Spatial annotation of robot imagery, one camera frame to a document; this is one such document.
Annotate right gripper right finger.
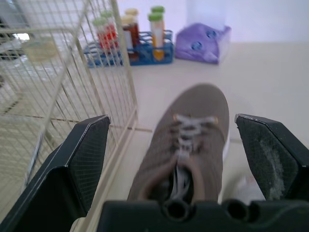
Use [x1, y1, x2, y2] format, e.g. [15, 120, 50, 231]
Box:
[234, 113, 309, 201]

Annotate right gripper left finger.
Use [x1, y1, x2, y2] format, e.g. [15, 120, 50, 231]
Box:
[0, 115, 112, 232]

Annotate large brown lace-up shoe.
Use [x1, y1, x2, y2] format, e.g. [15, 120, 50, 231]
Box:
[127, 83, 230, 203]

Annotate purple tissue pack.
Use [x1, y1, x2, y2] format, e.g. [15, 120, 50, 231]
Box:
[174, 22, 232, 65]

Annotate green-capped tube with red liquid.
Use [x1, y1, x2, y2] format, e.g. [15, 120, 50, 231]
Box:
[100, 10, 119, 48]
[93, 17, 114, 55]

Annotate blue tube rack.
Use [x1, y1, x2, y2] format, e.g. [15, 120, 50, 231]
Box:
[84, 29, 175, 69]

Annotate cream-capped tube with brown liquid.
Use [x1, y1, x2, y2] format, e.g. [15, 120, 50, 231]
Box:
[120, 14, 139, 61]
[125, 8, 141, 45]

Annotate green-capped tube with orange liquid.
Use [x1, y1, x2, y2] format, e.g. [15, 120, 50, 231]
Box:
[151, 5, 167, 41]
[147, 12, 166, 61]

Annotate cream wire basket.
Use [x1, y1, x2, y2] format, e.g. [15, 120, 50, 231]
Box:
[0, 0, 139, 232]

